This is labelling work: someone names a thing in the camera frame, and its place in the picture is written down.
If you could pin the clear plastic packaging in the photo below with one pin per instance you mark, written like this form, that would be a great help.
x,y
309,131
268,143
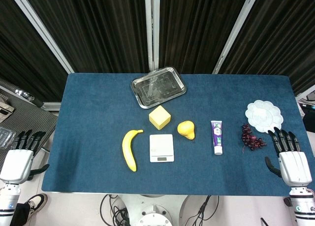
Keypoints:
x,y
6,137

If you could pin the stainless steel tray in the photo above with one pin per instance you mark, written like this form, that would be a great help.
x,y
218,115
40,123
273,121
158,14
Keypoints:
x,y
157,88

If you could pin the black caster wheel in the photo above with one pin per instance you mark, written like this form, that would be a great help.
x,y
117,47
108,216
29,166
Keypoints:
x,y
287,202

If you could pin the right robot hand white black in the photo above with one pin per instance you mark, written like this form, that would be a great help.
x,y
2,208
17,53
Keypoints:
x,y
295,167

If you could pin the white kitchen scale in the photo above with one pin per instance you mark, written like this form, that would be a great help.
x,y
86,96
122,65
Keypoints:
x,y
161,144

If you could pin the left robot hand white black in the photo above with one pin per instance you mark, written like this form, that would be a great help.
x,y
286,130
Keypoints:
x,y
17,164

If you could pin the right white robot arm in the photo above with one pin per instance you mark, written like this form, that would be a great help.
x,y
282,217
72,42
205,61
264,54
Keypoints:
x,y
304,206

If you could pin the white flower paint palette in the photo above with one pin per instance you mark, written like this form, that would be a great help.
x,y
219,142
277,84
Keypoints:
x,y
264,116

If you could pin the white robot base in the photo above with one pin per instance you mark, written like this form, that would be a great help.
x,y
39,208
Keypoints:
x,y
153,211

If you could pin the black trouser leg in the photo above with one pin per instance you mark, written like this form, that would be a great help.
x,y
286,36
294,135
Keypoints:
x,y
19,215

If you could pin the aluminium frame post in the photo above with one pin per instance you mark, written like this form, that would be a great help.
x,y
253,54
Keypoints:
x,y
152,26
236,31
39,29

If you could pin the purple grape bunch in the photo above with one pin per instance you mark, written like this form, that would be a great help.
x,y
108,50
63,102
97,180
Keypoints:
x,y
251,139

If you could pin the yellow pear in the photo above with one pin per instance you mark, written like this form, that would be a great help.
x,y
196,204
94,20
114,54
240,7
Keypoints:
x,y
185,130

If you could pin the white black sneaker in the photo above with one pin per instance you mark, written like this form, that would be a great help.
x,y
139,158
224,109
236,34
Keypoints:
x,y
37,202

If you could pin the brown paper bag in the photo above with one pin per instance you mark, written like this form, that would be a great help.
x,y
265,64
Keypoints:
x,y
5,107

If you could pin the black pleated curtain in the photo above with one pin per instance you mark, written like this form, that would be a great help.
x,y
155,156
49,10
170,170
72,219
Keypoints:
x,y
197,26
98,26

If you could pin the yellow banana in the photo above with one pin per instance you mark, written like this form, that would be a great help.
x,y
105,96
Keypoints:
x,y
128,149

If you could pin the purple white toothpaste tube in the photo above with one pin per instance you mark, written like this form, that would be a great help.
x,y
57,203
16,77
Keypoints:
x,y
217,137

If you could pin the yellow cube block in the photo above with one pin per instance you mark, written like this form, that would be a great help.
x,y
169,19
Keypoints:
x,y
159,117

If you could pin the blue table mat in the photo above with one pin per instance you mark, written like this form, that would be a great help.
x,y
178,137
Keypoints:
x,y
98,127

